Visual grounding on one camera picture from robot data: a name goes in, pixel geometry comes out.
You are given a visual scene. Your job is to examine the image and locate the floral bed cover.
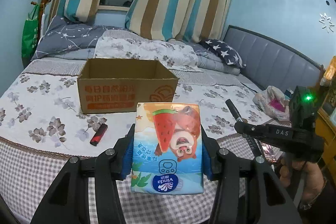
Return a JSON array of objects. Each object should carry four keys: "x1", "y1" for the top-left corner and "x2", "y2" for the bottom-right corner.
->
[{"x1": 1, "y1": 58, "x2": 273, "y2": 223}]

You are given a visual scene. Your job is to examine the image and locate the white pink plastic bag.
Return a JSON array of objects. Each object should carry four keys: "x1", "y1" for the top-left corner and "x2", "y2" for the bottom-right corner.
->
[{"x1": 252, "y1": 86, "x2": 289, "y2": 121}]

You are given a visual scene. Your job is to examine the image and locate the grey blue star duvet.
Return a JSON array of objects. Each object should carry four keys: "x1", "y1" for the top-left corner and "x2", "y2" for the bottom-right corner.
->
[{"x1": 31, "y1": 16, "x2": 121, "y2": 60}]

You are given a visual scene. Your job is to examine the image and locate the red black lighter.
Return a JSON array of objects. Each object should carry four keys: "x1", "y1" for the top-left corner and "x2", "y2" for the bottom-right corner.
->
[{"x1": 90, "y1": 124, "x2": 108, "y2": 146}]

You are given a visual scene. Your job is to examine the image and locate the person right hand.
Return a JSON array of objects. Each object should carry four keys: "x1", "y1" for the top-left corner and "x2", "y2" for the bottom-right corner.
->
[{"x1": 280, "y1": 153, "x2": 326, "y2": 208}]

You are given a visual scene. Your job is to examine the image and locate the brown cardboard box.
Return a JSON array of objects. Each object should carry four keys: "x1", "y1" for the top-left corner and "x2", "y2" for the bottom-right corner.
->
[{"x1": 77, "y1": 59, "x2": 179, "y2": 114}]

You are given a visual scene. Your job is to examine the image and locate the black marker pen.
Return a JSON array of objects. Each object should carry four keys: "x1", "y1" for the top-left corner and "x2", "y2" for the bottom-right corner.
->
[{"x1": 226, "y1": 99, "x2": 244, "y2": 122}]

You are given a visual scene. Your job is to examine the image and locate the yellow cabinet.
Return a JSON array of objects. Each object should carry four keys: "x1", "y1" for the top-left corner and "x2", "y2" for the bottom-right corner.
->
[{"x1": 314, "y1": 56, "x2": 336, "y2": 180}]

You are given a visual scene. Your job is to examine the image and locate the navy star pillow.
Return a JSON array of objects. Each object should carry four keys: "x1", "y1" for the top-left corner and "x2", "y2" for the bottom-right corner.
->
[{"x1": 199, "y1": 39, "x2": 246, "y2": 69}]

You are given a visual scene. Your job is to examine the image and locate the folded floral quilt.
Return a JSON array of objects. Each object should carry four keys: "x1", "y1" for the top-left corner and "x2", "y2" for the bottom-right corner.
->
[{"x1": 94, "y1": 30, "x2": 200, "y2": 72}]

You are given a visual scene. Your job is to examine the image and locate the grey padded headboard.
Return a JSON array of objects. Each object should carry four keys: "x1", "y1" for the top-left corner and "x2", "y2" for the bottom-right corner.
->
[{"x1": 224, "y1": 26, "x2": 321, "y2": 92}]

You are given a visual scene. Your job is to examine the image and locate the Vinda tissue pack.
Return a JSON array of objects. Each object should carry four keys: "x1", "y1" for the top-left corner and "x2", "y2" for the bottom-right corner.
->
[{"x1": 130, "y1": 102, "x2": 203, "y2": 195}]

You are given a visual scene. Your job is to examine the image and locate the green shopping bag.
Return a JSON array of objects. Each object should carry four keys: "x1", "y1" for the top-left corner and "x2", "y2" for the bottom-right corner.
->
[{"x1": 21, "y1": 4, "x2": 39, "y2": 59}]

